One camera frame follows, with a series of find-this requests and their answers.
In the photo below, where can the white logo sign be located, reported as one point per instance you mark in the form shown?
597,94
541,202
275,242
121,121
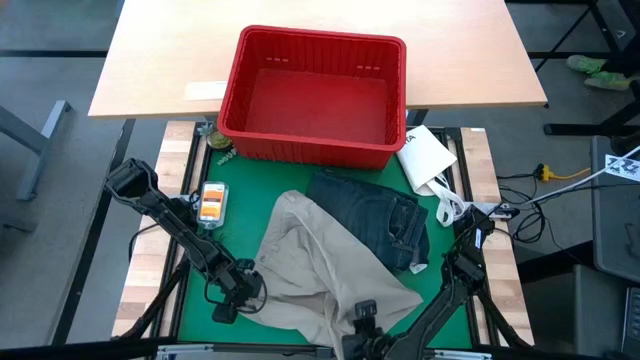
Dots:
622,167

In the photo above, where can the white paper label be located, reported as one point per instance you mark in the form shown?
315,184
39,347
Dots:
206,90

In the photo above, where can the dark grey box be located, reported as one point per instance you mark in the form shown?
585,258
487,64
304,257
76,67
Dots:
575,310

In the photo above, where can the dark blue denim jeans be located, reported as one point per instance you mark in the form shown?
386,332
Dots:
375,215

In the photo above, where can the black desk frame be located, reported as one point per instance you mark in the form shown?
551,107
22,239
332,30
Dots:
575,129

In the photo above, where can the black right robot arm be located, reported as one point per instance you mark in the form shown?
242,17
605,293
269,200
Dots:
450,295

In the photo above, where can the grey cabinet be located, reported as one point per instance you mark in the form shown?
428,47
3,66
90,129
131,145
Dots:
615,225

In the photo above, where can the person's leg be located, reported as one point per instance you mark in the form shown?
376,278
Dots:
625,62

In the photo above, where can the orange and white box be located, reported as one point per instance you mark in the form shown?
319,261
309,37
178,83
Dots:
213,202

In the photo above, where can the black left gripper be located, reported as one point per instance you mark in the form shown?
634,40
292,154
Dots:
240,287

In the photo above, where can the grey metal table leg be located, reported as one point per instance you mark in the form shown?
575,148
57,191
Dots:
35,135

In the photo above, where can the red plastic laundry bin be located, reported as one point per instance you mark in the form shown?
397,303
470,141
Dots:
320,105

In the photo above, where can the small pineapple plant ornament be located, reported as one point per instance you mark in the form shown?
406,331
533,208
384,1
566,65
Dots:
220,140

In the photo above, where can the green shoe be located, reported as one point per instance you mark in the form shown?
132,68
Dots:
607,81
586,64

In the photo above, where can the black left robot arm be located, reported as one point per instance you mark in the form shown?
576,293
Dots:
175,225

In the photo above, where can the light wooden table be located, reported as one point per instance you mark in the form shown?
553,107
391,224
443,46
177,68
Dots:
165,50

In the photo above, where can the green table mat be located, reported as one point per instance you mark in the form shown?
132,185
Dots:
240,210

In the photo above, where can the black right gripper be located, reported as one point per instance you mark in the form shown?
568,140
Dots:
367,342

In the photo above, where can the tan garment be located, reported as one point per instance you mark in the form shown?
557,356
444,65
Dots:
320,270

